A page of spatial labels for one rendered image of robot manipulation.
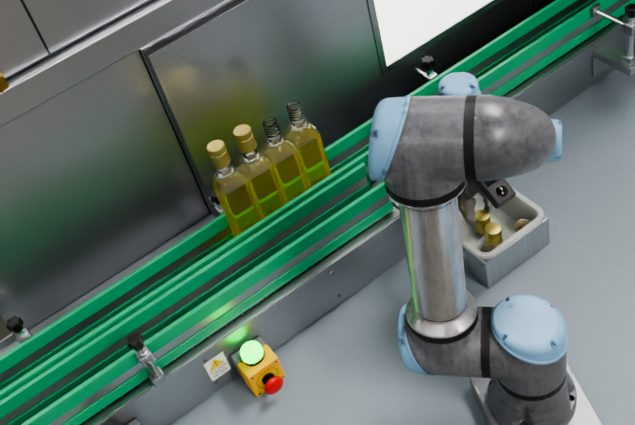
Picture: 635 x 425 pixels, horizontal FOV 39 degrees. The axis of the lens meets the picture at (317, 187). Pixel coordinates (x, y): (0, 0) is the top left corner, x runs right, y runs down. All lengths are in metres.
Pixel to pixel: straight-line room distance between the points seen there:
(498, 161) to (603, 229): 0.78
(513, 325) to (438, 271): 0.18
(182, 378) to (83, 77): 0.58
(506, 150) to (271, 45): 0.73
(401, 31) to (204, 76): 0.48
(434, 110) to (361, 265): 0.70
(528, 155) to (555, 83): 0.94
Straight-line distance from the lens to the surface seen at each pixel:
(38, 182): 1.71
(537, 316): 1.46
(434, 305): 1.39
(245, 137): 1.65
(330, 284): 1.79
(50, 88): 1.60
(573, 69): 2.15
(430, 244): 1.29
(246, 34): 1.73
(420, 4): 1.98
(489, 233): 1.84
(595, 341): 1.75
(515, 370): 1.47
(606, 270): 1.85
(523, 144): 1.18
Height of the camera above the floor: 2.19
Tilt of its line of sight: 43 degrees down
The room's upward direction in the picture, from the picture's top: 17 degrees counter-clockwise
